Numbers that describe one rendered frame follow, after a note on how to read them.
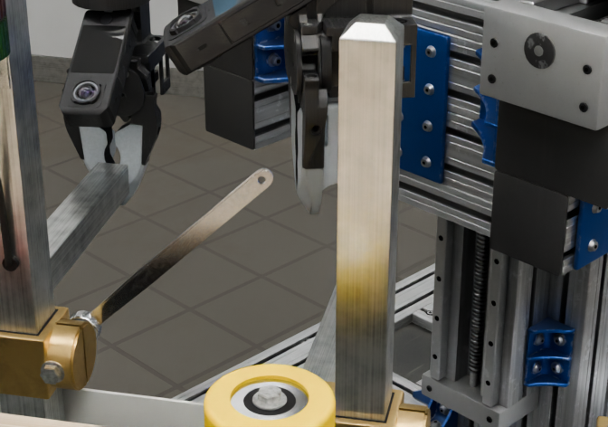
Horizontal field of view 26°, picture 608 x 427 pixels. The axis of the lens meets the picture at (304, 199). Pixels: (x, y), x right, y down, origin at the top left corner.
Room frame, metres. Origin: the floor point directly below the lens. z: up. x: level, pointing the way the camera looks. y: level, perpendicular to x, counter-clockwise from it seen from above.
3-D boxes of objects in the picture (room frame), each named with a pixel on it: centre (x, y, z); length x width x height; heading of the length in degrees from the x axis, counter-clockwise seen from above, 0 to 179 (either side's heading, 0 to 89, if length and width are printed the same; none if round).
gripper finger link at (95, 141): (1.16, 0.19, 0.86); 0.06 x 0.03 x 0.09; 168
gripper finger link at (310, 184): (0.85, -0.03, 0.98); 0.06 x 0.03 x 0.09; 98
